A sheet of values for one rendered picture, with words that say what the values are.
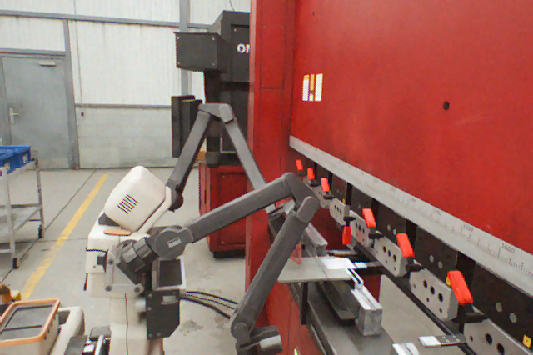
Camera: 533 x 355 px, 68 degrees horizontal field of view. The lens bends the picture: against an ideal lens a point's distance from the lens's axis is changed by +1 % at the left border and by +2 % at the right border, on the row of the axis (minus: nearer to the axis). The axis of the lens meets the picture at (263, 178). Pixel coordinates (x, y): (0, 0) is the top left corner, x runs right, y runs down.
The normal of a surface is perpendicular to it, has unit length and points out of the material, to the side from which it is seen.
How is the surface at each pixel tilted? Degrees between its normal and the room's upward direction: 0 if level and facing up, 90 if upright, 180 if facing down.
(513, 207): 90
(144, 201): 90
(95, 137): 90
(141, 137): 90
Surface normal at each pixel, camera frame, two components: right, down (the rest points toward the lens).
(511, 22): -0.99, 0.00
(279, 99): 0.16, 0.22
